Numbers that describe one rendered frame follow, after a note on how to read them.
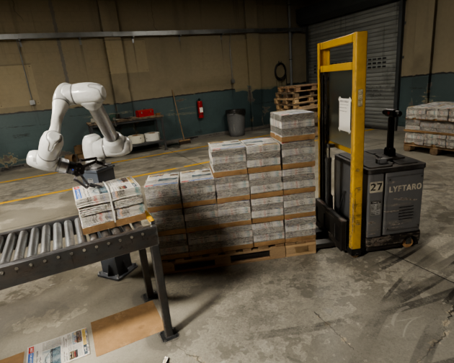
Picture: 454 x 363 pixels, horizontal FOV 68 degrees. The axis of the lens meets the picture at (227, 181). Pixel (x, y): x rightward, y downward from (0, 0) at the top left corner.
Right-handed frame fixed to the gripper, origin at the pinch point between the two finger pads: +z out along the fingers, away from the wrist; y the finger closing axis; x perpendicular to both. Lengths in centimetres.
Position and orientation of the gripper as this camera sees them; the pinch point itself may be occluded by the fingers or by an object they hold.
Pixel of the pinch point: (102, 176)
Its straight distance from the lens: 219.8
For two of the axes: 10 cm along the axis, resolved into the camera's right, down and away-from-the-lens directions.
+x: 4.5, 2.2, -8.6
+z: 8.3, 2.5, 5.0
